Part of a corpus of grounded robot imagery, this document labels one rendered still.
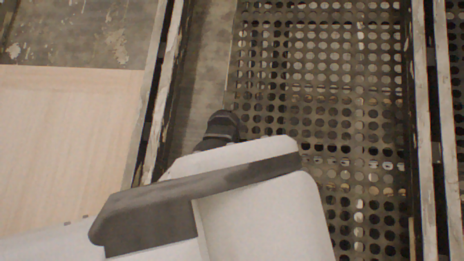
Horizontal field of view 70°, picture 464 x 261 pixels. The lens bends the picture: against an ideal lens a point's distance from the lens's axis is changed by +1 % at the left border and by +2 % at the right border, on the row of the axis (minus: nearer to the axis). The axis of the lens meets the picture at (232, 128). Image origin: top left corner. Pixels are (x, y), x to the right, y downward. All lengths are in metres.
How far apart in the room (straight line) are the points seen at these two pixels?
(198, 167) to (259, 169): 0.03
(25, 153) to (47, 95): 0.14
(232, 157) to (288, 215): 0.04
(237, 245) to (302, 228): 0.04
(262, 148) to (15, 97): 0.82
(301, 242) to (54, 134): 0.72
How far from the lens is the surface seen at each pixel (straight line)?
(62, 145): 0.82
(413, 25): 0.75
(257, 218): 0.16
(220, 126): 0.57
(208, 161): 0.16
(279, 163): 0.17
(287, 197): 0.17
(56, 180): 0.81
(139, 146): 0.67
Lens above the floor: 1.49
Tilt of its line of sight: 22 degrees down
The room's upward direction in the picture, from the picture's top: straight up
